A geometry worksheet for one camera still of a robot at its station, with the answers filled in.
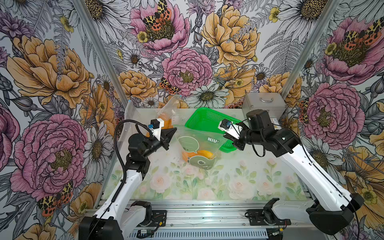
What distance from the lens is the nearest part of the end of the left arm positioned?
57cm

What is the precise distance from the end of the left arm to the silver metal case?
2.17ft

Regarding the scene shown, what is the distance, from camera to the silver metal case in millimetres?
1099
